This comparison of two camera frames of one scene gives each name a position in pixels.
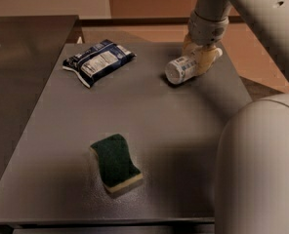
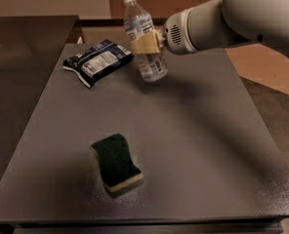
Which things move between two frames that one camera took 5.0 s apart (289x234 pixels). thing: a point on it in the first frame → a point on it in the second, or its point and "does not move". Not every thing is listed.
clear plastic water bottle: x=182 y=68 → x=139 y=23
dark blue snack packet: x=94 y=62 does not move
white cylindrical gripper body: x=205 y=32 → x=176 y=33
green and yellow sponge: x=118 y=172 does not move
